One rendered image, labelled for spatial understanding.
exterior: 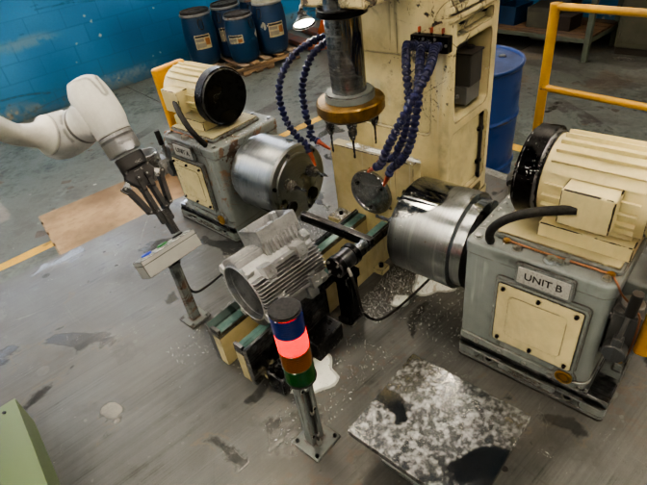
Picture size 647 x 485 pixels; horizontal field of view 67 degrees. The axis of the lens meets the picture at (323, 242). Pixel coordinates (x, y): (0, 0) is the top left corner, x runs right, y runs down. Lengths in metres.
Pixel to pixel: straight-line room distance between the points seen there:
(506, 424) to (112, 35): 6.33
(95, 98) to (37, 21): 5.24
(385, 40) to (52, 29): 5.48
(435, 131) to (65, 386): 1.23
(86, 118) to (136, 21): 5.56
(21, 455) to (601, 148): 1.31
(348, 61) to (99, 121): 0.62
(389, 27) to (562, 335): 0.87
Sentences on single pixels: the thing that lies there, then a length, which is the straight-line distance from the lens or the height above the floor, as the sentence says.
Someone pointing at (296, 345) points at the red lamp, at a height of 1.15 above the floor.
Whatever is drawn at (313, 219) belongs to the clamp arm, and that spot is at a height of 1.02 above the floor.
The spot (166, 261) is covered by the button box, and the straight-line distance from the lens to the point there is 1.34.
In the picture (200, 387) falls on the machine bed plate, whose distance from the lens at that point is 1.34.
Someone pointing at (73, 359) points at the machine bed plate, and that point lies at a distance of 1.59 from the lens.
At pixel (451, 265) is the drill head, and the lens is 1.17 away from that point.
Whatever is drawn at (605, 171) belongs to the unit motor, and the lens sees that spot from 0.98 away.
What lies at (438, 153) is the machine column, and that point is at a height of 1.13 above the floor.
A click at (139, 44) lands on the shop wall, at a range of 6.92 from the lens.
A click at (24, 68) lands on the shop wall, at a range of 6.58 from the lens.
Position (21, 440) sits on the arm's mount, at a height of 0.90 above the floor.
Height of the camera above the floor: 1.80
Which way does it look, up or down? 37 degrees down
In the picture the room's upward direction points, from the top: 9 degrees counter-clockwise
